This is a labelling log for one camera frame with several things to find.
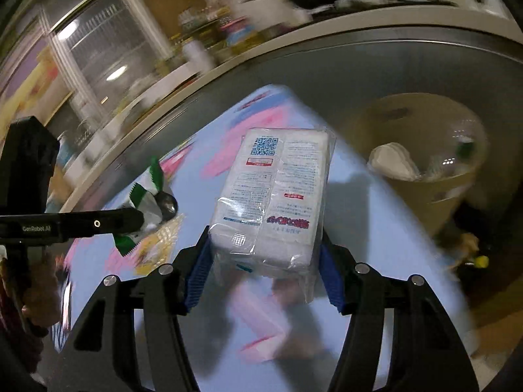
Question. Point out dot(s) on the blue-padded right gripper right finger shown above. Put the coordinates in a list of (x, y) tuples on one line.
[(427, 352)]

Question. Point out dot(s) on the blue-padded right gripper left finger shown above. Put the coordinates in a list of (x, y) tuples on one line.
[(100, 352)]

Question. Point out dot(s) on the green white foil wrapper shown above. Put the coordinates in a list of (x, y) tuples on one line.
[(153, 199)]

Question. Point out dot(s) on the yellow snack wrapper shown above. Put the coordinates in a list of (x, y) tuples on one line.
[(155, 250)]

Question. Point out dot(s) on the white tissue pack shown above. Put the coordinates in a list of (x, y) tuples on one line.
[(268, 219)]

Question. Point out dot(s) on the kitchen window with grille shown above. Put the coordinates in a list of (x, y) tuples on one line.
[(106, 46)]

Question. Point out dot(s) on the beige trash bin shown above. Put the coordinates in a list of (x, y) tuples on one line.
[(427, 147)]

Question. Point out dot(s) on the grey kitchen cabinets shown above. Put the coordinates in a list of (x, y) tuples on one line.
[(337, 67)]

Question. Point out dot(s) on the white plastic jug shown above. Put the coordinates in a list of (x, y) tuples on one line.
[(197, 55)]

